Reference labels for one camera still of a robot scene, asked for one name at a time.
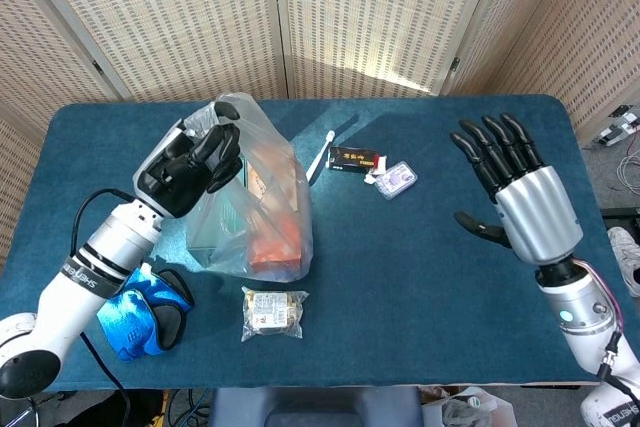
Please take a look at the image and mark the white toothbrush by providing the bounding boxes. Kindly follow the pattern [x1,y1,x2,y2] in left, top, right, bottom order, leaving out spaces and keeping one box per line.
[305,130,336,187]

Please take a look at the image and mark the black box gold lettering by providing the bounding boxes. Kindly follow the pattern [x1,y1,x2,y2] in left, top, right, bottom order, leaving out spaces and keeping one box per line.
[325,145,377,172]

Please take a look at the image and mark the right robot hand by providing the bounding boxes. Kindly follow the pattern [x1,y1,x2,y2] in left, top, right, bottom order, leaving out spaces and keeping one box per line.
[448,113,586,264]

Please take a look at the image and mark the electronics on floor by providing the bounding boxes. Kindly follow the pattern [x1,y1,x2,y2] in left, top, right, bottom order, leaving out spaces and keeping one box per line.
[592,104,640,147]

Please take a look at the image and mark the pastry in clear wrapper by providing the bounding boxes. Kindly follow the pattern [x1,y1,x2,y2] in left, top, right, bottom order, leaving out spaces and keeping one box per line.
[240,285,310,343]

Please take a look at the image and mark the clear case purple cards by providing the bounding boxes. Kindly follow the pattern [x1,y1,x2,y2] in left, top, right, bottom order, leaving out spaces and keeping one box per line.
[374,160,420,201]

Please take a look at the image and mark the crumpled plastic bag on floor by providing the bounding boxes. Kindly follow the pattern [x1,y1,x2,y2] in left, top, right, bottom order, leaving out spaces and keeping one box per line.
[422,385,516,427]

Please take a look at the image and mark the white floor cables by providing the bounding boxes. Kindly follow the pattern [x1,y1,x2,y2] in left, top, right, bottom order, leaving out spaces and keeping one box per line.
[615,144,640,193]

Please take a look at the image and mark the orange cardboard box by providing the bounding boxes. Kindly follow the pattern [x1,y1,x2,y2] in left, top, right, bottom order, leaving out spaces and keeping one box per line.
[244,166,306,273]

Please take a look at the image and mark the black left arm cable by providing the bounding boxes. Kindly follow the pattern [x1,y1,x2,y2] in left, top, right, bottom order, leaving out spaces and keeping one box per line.
[69,188,139,427]

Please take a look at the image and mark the clear plastic bag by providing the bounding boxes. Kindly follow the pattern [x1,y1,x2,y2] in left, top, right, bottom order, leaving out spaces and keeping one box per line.
[186,91,315,284]

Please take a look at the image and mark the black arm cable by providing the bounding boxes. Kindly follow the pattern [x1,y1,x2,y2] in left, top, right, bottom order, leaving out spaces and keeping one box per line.
[597,331,640,401]
[69,188,139,427]

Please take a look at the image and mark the teal table cover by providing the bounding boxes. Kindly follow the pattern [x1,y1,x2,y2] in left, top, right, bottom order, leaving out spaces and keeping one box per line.
[0,93,619,393]

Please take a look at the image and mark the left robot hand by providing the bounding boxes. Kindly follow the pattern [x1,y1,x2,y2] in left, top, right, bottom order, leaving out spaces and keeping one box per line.
[132,100,242,221]

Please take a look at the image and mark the blue black neoprene brace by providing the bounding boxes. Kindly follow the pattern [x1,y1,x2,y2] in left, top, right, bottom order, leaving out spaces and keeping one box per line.
[96,262,196,362]

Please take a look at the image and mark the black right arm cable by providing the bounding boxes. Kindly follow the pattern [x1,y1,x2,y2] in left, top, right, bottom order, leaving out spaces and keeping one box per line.
[597,331,640,401]

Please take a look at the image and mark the blue floor cable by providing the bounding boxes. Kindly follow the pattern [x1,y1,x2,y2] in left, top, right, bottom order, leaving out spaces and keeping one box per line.
[169,389,214,427]

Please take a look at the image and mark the teal cardboard box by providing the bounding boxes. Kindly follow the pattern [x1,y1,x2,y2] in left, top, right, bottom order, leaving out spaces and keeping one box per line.
[189,156,256,268]

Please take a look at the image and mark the black metal frame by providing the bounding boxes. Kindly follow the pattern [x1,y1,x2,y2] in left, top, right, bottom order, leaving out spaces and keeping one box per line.
[599,206,640,231]

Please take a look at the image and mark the woven folding screen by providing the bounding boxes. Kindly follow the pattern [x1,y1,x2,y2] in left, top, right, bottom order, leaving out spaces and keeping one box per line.
[0,0,640,268]

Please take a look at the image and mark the black cloth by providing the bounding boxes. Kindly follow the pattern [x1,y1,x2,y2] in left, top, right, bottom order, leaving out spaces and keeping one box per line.
[49,389,169,427]

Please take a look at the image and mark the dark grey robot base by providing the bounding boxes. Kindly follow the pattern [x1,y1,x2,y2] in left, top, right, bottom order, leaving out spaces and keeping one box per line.
[209,386,425,427]

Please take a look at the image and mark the small red white packet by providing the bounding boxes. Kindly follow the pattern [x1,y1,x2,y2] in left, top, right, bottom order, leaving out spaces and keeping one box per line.
[363,154,389,186]

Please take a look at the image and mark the white sneaker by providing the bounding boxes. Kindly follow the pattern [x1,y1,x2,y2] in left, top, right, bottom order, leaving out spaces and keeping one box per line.
[607,226,640,298]

